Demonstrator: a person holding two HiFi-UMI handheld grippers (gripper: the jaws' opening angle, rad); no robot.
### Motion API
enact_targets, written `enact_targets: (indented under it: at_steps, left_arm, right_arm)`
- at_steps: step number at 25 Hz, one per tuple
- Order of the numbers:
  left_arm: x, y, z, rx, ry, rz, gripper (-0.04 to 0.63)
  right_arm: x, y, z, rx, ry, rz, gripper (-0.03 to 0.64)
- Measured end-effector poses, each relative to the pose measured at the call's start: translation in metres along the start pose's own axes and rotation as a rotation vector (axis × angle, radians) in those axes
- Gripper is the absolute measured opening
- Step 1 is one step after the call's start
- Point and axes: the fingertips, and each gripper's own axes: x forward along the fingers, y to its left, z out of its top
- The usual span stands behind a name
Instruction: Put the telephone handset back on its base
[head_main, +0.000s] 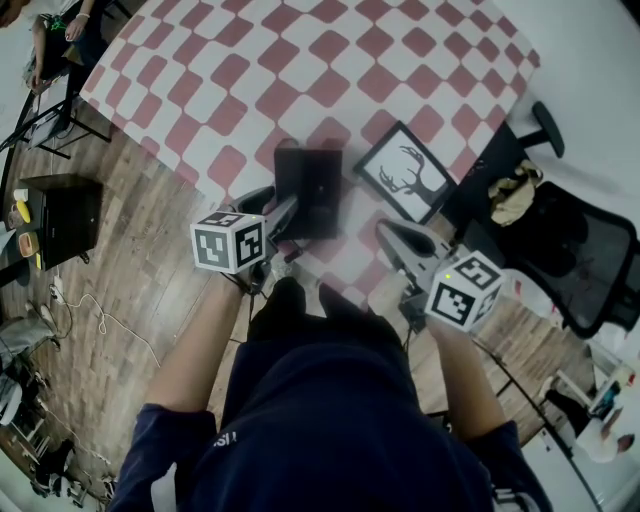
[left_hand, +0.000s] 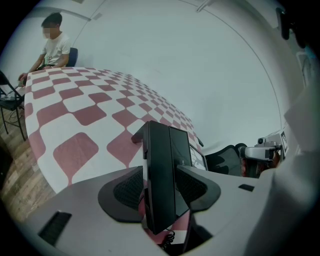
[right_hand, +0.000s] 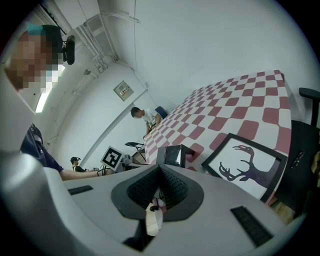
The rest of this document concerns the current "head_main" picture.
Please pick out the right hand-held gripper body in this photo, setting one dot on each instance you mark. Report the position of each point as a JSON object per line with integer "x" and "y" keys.
{"x": 462, "y": 295}

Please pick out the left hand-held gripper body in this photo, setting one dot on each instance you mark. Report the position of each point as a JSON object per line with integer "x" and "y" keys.
{"x": 227, "y": 242}

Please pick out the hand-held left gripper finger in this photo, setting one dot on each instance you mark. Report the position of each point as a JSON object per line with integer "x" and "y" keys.
{"x": 284, "y": 215}

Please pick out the black telephone base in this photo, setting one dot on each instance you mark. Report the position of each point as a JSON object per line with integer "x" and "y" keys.
{"x": 320, "y": 200}

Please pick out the person's left forearm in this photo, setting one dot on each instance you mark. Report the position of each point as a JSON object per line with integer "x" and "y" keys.
{"x": 195, "y": 350}

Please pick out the person's right forearm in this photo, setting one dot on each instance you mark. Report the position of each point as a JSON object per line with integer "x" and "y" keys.
{"x": 467, "y": 380}

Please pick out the beige crumpled cloth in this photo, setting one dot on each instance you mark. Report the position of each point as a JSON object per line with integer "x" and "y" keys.
{"x": 512, "y": 197}

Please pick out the person's black trousers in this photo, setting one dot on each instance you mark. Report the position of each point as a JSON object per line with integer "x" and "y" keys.
{"x": 350, "y": 320}

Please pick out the black mesh office chair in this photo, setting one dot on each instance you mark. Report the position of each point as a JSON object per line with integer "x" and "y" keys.
{"x": 575, "y": 255}

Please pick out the black framed antler picture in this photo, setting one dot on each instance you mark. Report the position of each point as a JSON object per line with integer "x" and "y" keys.
{"x": 405, "y": 172}

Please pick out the red white checkered tablecloth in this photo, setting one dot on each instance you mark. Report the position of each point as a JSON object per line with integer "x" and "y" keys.
{"x": 310, "y": 65}

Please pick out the black box printer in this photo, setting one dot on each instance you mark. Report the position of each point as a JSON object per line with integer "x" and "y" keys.
{"x": 70, "y": 222}

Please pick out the white power strip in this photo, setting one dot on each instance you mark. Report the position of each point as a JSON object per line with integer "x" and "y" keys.
{"x": 57, "y": 291}

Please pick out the brown cup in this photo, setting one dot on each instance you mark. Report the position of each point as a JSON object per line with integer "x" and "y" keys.
{"x": 29, "y": 244}

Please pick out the person's navy shirt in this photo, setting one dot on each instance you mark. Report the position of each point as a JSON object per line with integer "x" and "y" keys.
{"x": 320, "y": 435}

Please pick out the yellow cup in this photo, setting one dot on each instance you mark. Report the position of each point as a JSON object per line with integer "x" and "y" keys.
{"x": 22, "y": 211}

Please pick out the white cup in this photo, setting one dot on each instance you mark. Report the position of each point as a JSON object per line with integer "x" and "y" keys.
{"x": 20, "y": 194}

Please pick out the black folding table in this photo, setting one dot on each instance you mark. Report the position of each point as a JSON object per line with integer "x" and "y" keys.
{"x": 55, "y": 110}

